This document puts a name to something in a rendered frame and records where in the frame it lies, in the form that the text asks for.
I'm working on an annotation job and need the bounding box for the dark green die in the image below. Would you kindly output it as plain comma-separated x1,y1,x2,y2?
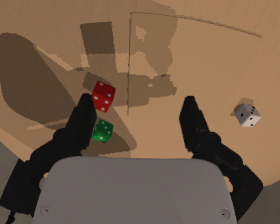
92,119,114,143

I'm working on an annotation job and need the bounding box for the red die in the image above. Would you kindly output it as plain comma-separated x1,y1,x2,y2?
92,81,116,112

